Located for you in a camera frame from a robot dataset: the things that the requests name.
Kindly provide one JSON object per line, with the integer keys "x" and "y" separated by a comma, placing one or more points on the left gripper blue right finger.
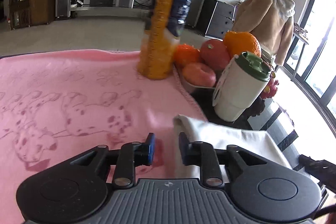
{"x": 204, "y": 156}

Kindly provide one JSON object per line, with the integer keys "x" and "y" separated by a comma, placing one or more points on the black drawer cabinet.
{"x": 216, "y": 18}

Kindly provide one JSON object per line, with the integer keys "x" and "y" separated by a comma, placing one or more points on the orange juice bottle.
{"x": 162, "y": 36}

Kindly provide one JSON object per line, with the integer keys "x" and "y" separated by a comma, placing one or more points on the white cup with lid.
{"x": 240, "y": 83}

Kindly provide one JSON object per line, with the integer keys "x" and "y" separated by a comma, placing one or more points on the wooden cabinet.
{"x": 26, "y": 13}

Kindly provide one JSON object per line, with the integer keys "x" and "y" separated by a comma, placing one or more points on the fruit bowl with fruit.
{"x": 200, "y": 69}

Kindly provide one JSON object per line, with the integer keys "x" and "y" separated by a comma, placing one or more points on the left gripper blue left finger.
{"x": 130, "y": 156}

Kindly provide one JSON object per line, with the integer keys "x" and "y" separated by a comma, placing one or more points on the pink dalmatian blanket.
{"x": 56, "y": 105}

